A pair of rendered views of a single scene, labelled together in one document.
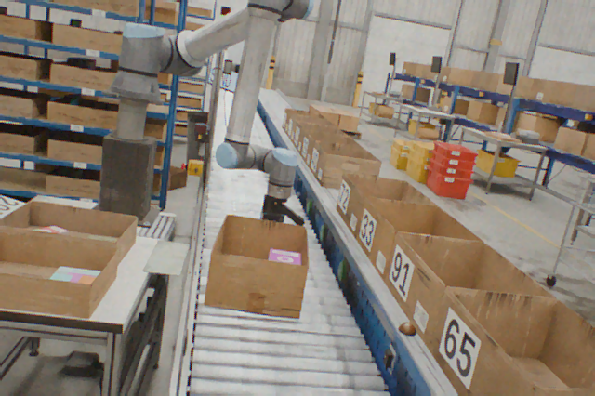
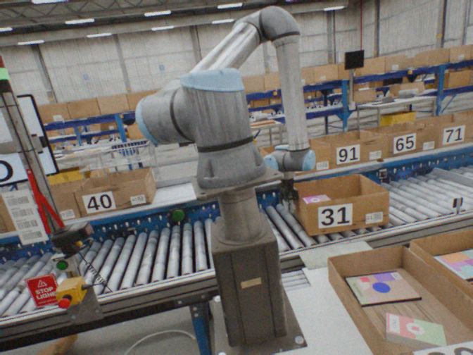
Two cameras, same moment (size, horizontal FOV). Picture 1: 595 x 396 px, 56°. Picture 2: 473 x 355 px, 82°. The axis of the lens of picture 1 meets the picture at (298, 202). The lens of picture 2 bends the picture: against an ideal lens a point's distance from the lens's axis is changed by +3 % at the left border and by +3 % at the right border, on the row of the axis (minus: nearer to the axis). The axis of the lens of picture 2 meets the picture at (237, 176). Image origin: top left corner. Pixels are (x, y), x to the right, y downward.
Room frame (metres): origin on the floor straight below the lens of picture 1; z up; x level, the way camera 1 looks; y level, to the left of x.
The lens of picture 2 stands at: (2.16, 1.40, 1.46)
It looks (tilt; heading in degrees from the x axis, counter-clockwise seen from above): 17 degrees down; 272
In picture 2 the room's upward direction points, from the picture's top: 8 degrees counter-clockwise
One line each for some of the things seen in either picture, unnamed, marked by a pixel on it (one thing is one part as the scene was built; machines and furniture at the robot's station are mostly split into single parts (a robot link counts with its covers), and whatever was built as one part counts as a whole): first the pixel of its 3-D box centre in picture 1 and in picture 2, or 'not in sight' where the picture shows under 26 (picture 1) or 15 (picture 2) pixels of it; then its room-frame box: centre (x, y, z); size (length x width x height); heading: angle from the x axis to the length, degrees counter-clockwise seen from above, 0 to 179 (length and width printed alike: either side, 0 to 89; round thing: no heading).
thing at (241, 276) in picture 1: (259, 261); (336, 202); (1.72, 0.09, 0.83); 0.39 x 0.29 x 0.17; 3
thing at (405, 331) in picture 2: (45, 236); (413, 333); (1.78, 0.83, 0.77); 0.13 x 0.07 x 0.04; 153
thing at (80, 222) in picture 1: (70, 233); (399, 301); (1.77, 0.74, 0.80); 0.38 x 0.28 x 0.10; 94
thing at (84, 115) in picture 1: (94, 113); not in sight; (3.12, 1.22, 0.99); 0.40 x 0.30 x 0.10; 97
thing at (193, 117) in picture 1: (206, 142); not in sight; (6.47, 1.18, 0.32); 0.50 x 0.50 x 0.64
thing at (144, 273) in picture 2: (256, 207); (148, 256); (2.72, 0.21, 0.72); 0.52 x 0.05 x 0.05; 100
